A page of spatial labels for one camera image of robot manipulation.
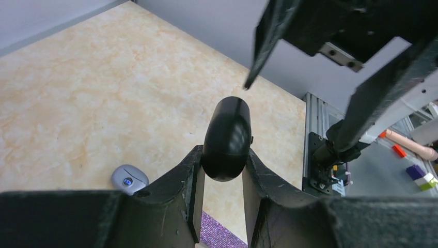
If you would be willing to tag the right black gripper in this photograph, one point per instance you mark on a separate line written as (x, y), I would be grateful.
(418, 96)

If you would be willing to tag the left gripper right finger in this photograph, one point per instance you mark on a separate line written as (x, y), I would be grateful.
(277, 214)

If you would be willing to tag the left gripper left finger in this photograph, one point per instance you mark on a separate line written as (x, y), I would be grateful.
(166, 213)

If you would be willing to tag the purple earbud charging case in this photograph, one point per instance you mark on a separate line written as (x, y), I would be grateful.
(129, 179)

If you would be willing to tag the black earbud case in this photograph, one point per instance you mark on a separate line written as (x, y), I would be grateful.
(228, 140)

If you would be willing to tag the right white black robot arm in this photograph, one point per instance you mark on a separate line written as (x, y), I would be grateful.
(350, 33)

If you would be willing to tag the purple glitter microphone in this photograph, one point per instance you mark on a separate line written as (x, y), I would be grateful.
(214, 234)

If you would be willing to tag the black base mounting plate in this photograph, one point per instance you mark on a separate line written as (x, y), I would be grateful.
(318, 179)

